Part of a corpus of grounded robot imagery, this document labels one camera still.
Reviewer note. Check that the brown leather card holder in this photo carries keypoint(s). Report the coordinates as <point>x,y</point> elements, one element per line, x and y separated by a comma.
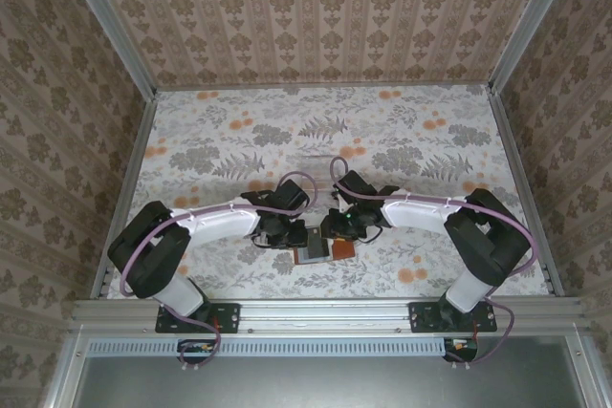
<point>344,250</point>

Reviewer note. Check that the dark grey card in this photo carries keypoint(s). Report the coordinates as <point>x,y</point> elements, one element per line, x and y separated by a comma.
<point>318,248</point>

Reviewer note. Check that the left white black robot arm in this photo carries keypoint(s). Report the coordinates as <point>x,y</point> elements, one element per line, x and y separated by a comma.
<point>220,221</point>

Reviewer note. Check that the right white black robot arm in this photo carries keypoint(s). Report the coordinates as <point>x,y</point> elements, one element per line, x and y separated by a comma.
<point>421,214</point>

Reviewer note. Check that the floral patterned table cover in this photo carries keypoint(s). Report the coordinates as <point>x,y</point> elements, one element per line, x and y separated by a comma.
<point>334,116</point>

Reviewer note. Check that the black connector board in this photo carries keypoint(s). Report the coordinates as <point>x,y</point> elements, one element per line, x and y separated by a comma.
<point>461,350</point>
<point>196,350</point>

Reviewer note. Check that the grey sheet metal panel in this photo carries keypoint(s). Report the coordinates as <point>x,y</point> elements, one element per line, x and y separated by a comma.
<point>325,384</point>

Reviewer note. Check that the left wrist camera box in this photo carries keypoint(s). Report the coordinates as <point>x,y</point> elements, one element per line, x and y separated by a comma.
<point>291,195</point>

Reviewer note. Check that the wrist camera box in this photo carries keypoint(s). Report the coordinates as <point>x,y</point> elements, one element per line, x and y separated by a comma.
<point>291,195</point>
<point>356,183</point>

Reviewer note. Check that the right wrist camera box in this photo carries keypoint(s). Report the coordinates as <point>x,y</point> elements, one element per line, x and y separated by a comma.
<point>356,183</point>

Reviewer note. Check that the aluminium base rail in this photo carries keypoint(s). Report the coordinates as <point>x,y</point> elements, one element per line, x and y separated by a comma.
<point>325,315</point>

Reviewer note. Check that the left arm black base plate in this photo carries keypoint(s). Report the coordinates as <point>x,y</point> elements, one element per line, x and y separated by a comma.
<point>225,318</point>

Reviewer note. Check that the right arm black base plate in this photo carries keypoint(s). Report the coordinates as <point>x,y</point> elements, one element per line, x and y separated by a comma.
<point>423,318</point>

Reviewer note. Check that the aluminium table side rail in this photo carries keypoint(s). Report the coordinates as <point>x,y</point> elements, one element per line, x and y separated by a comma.
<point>126,183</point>
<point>523,178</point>

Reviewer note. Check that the aluminium frame post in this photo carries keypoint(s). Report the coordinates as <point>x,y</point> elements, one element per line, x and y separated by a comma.
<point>112,26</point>
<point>533,21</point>

